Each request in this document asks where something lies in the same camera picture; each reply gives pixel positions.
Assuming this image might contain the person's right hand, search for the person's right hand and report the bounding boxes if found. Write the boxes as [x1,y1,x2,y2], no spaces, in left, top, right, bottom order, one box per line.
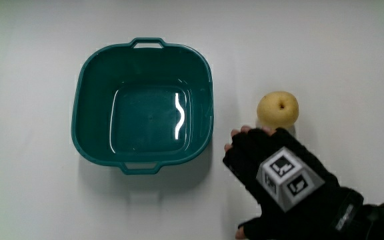
[223,125,365,240]

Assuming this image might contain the yellow pear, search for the yellow pear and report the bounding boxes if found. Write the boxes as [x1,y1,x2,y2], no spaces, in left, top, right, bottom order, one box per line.
[256,91,300,131]

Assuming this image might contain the white desk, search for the white desk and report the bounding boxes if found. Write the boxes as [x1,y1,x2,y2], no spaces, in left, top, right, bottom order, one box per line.
[0,0,384,240]

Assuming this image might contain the green plastic basin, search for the green plastic basin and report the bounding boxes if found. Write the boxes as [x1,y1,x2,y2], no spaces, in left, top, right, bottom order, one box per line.
[71,37,215,175]

